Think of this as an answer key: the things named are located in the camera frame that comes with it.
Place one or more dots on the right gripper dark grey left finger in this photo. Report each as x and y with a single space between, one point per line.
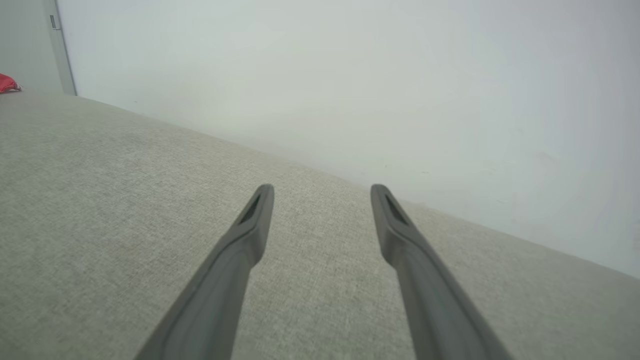
215 295

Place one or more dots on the grey door frame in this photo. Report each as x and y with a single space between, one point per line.
61 50

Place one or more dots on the small metal door hinge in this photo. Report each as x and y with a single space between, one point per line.
54 22

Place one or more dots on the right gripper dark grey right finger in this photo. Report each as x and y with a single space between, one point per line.
430 295

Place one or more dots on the red and white jersey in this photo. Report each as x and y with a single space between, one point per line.
7 83

